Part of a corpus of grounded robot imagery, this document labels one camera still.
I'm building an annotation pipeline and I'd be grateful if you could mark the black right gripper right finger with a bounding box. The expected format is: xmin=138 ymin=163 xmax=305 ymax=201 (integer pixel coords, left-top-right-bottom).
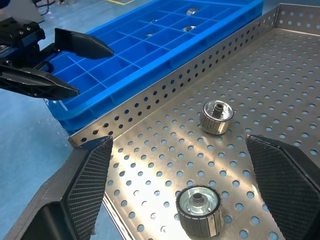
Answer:
xmin=245 ymin=134 xmax=320 ymax=240

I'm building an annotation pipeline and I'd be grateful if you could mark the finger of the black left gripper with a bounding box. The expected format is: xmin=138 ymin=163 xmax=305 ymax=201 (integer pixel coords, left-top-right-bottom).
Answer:
xmin=0 ymin=64 xmax=81 ymax=101
xmin=54 ymin=27 xmax=115 ymax=61

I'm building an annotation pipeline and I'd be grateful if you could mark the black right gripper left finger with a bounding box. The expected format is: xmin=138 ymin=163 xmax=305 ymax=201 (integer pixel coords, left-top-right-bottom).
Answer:
xmin=2 ymin=135 xmax=114 ymax=240

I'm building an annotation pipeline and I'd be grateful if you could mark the blue compartment tray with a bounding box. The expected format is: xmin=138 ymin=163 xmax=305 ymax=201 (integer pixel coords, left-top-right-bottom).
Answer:
xmin=43 ymin=0 xmax=266 ymax=135

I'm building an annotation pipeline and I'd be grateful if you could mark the grey equipment cabinet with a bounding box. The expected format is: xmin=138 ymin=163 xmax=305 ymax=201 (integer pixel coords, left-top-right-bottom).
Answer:
xmin=0 ymin=0 xmax=45 ymax=25

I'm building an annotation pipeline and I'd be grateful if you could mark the perforated metal tray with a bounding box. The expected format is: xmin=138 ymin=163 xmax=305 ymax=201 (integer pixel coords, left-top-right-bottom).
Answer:
xmin=67 ymin=3 xmax=320 ymax=240

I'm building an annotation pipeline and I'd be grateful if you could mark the black cable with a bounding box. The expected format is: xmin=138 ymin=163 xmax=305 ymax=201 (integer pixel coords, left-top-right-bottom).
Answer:
xmin=39 ymin=0 xmax=52 ymax=16

